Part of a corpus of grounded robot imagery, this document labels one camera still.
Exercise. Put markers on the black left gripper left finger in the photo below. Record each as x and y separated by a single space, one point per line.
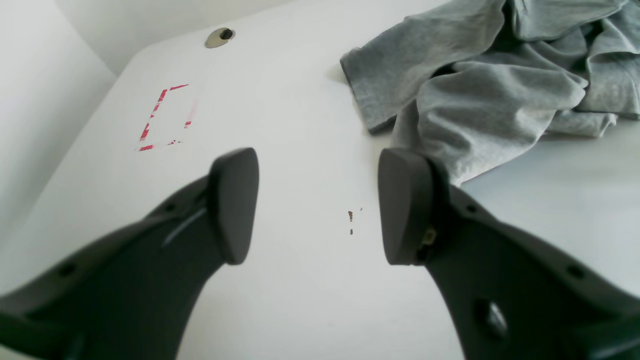
130 294

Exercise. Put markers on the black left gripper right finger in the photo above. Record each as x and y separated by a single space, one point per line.
510 294

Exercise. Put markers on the grey t-shirt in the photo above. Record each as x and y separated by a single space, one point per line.
477 83

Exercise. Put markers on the right table grommet hole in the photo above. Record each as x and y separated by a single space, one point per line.
219 37

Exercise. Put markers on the red tape rectangle marking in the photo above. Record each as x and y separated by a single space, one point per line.
170 119

